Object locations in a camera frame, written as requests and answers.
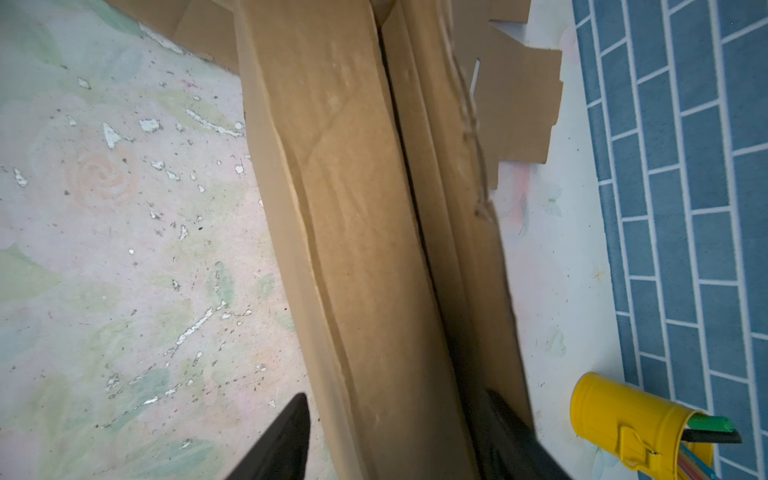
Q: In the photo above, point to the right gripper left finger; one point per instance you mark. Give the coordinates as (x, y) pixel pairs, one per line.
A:
(281, 452)

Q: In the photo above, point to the pens in cup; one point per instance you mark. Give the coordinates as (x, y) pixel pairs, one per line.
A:
(699, 437)

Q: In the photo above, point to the cardboard sheet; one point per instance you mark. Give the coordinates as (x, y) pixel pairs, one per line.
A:
(516, 88)

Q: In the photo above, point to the yellow pen cup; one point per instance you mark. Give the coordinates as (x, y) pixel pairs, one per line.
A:
(643, 431)

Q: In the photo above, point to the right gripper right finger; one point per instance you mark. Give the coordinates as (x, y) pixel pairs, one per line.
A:
(509, 448)

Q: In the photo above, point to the cardboard box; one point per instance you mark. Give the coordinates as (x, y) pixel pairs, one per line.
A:
(367, 156)

